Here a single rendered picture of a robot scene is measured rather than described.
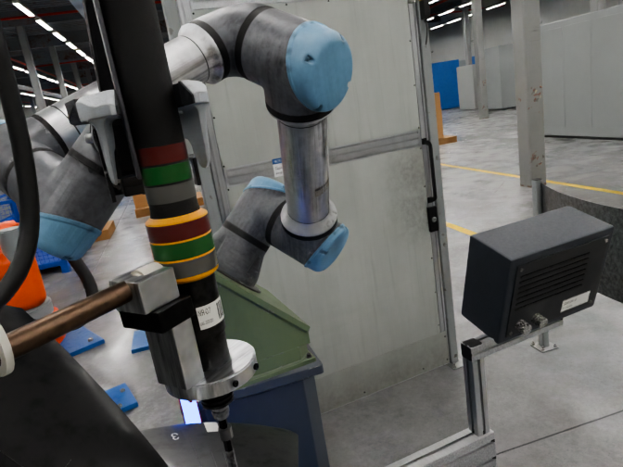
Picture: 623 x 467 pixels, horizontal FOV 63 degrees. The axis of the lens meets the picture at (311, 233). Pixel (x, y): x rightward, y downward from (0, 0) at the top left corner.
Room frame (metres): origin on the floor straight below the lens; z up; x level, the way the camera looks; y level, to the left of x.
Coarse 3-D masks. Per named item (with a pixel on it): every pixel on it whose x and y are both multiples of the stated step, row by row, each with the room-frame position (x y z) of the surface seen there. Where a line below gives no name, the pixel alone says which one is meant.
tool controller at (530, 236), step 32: (512, 224) 0.95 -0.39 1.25; (544, 224) 0.95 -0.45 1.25; (576, 224) 0.94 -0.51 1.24; (608, 224) 0.93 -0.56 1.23; (480, 256) 0.90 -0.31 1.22; (512, 256) 0.84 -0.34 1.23; (544, 256) 0.86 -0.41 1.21; (576, 256) 0.89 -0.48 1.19; (480, 288) 0.91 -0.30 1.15; (512, 288) 0.85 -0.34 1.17; (544, 288) 0.88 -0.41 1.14; (576, 288) 0.92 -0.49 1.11; (480, 320) 0.92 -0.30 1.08; (512, 320) 0.87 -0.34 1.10; (544, 320) 0.88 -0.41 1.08
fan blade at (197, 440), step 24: (144, 432) 0.56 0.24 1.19; (168, 432) 0.56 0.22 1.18; (192, 432) 0.57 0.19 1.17; (216, 432) 0.57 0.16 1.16; (240, 432) 0.57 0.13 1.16; (264, 432) 0.58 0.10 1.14; (288, 432) 0.60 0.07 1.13; (168, 456) 0.51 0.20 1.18; (192, 456) 0.51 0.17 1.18; (216, 456) 0.50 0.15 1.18; (240, 456) 0.50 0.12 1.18; (264, 456) 0.50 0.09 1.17; (288, 456) 0.51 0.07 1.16
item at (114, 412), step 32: (0, 320) 0.39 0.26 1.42; (32, 320) 0.41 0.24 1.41; (32, 352) 0.37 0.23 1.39; (64, 352) 0.39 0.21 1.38; (0, 384) 0.33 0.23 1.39; (32, 384) 0.34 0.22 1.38; (64, 384) 0.36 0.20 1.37; (96, 384) 0.37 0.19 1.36; (0, 416) 0.31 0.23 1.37; (32, 416) 0.32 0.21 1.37; (64, 416) 0.33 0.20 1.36; (96, 416) 0.34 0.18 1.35; (0, 448) 0.29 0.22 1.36; (32, 448) 0.30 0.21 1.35; (64, 448) 0.31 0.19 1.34; (96, 448) 0.32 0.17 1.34; (128, 448) 0.33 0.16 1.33
